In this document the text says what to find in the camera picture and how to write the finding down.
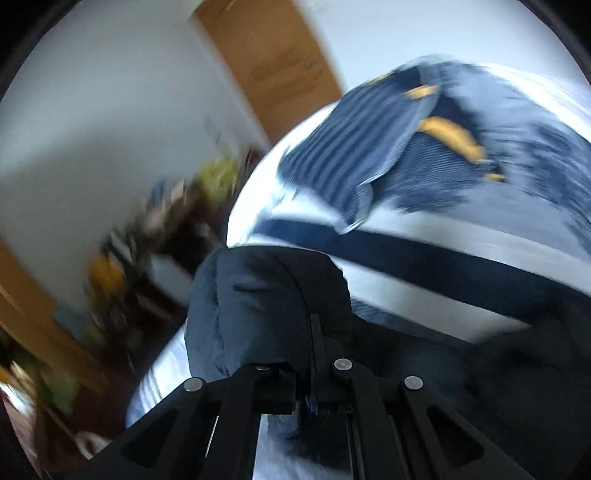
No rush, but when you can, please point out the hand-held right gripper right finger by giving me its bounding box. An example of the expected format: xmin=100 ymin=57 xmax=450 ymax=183
xmin=309 ymin=314 xmax=536 ymax=480

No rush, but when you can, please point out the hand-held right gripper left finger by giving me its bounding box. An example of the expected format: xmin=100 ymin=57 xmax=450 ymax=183
xmin=69 ymin=362 xmax=308 ymax=480

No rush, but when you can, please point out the dark navy garment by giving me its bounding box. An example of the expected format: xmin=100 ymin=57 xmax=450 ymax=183
xmin=184 ymin=246 xmax=591 ymax=480

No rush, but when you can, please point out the white bed sheet with navy stripe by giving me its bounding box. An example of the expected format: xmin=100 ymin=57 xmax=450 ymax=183
xmin=126 ymin=60 xmax=591 ymax=480

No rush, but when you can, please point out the cluttered dark shelf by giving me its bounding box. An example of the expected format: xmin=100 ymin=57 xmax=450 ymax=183
xmin=55 ymin=148 xmax=269 ymax=370

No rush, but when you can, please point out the blue striped garment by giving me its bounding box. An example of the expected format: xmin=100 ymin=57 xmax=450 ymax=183
xmin=277 ymin=54 xmax=591 ymax=259

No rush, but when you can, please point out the wooden furniture edge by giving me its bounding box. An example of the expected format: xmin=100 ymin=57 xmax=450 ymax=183
xmin=0 ymin=240 xmax=112 ymax=398

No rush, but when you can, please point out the wooden door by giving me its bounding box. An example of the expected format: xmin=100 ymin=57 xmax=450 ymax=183
xmin=188 ymin=0 xmax=348 ymax=148

